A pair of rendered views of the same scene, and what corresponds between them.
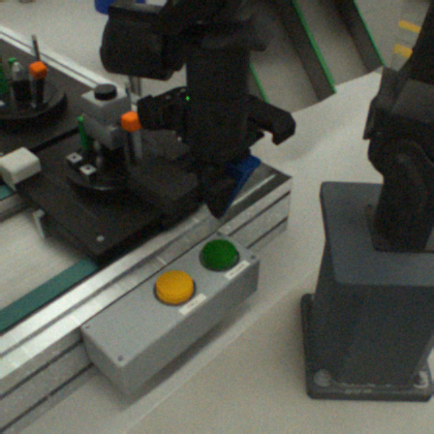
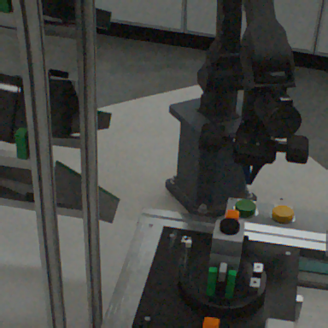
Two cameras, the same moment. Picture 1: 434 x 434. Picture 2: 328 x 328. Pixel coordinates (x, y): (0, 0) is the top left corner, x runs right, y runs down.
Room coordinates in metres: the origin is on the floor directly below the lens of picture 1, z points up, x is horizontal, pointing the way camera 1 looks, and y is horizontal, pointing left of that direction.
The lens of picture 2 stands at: (1.11, 0.72, 1.71)
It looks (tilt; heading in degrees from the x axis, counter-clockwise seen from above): 37 degrees down; 231
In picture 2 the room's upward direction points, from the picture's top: 6 degrees clockwise
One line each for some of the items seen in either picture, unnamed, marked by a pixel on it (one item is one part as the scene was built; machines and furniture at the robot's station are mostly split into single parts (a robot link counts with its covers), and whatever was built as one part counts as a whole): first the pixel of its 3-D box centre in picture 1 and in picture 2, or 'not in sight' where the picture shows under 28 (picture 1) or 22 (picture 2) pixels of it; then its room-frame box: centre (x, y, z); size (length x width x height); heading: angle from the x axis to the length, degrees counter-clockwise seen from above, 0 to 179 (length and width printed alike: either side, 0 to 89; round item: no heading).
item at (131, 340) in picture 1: (175, 306); (280, 228); (0.38, 0.04, 0.93); 0.21 x 0.07 x 0.06; 136
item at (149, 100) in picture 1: (179, 106); (254, 143); (0.46, 0.04, 1.14); 0.07 x 0.07 x 0.06; 45
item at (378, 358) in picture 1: (379, 295); (213, 155); (0.37, -0.18, 0.96); 0.15 x 0.15 x 0.20; 87
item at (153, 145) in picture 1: (115, 163); (222, 280); (0.59, 0.14, 0.98); 0.14 x 0.14 x 0.02
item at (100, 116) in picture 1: (104, 109); (226, 245); (0.60, 0.15, 1.06); 0.08 x 0.04 x 0.07; 45
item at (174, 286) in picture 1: (174, 289); (283, 215); (0.38, 0.04, 0.96); 0.04 x 0.04 x 0.02
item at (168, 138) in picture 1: (116, 173); (221, 289); (0.59, 0.14, 0.96); 0.24 x 0.24 x 0.02; 46
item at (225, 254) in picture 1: (219, 256); (245, 209); (0.43, 0.00, 0.96); 0.04 x 0.04 x 0.02
